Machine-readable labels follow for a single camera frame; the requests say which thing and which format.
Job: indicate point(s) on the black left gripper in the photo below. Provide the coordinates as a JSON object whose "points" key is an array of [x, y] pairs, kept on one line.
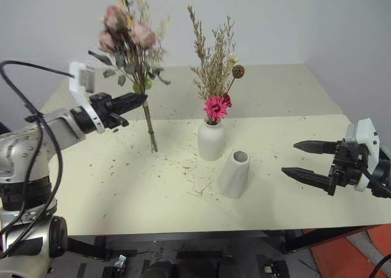
{"points": [[102, 108]]}

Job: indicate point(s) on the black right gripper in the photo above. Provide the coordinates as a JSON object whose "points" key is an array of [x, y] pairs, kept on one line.
{"points": [[348, 165]]}

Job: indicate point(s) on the dried pink rose bouquet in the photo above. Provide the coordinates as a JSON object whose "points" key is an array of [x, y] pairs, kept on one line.
{"points": [[142, 33]]}

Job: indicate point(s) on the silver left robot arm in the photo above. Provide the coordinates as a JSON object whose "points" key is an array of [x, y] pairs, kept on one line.
{"points": [[18, 149]]}

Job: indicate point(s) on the dried bouquet with red flower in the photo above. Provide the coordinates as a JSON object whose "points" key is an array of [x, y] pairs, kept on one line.
{"points": [[215, 107]]}

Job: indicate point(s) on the tapered white faceted vase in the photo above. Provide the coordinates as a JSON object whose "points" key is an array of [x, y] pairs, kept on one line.
{"points": [[232, 180]]}

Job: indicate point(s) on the round white bottle vase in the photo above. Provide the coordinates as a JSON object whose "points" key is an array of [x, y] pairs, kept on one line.
{"points": [[210, 143]]}

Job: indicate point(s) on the orange floor mat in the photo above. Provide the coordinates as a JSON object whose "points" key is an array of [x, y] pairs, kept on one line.
{"points": [[336, 259]]}

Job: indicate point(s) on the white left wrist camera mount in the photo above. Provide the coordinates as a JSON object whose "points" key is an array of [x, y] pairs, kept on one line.
{"points": [[80, 76]]}

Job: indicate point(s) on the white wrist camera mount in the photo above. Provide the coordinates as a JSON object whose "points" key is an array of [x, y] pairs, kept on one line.
{"points": [[366, 134], [80, 76]]}

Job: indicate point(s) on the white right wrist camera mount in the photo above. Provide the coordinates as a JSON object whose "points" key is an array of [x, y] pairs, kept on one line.
{"points": [[366, 134]]}

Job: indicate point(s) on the black metal table frame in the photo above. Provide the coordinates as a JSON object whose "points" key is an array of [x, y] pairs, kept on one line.
{"points": [[320, 236]]}

